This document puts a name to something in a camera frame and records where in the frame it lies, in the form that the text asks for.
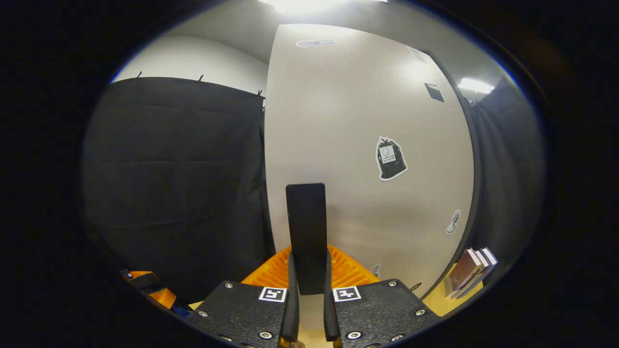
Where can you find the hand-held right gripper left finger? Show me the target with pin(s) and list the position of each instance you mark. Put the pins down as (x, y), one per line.
(290, 309)

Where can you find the blue-grey book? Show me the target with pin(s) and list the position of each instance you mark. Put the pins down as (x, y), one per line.
(491, 258)

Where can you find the white cabinet door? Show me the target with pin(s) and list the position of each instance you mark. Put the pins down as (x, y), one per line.
(348, 106)

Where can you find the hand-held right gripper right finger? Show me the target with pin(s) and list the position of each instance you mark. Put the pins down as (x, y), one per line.
(331, 309)

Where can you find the ceiling light panel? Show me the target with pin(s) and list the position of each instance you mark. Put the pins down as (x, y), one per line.
(476, 86)
(314, 5)

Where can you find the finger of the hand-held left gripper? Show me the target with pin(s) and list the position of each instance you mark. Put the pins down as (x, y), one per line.
(163, 297)
(142, 280)

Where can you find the black backdrop cloth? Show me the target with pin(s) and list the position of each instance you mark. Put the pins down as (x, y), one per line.
(169, 193)

